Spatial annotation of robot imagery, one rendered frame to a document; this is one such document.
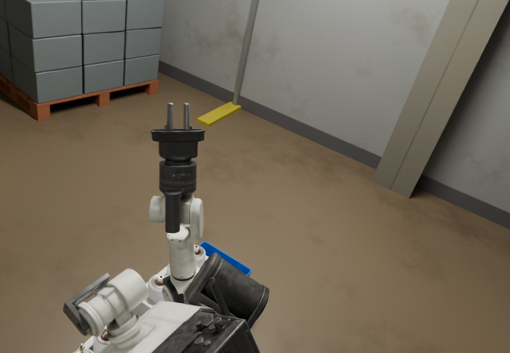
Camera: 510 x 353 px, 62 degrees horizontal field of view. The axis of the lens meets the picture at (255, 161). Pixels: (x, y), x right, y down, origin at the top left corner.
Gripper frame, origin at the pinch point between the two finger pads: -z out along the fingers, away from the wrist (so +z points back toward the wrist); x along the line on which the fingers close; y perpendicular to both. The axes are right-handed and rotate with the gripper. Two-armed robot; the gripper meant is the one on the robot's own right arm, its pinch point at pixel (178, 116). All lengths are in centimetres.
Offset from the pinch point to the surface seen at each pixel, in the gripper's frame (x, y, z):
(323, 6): -145, 196, -58
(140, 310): 3, 66, 89
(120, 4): -3, 240, -52
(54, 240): 39, 125, 78
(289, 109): -139, 232, 22
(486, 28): -202, 100, -41
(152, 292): -2, 62, 79
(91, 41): 17, 239, -25
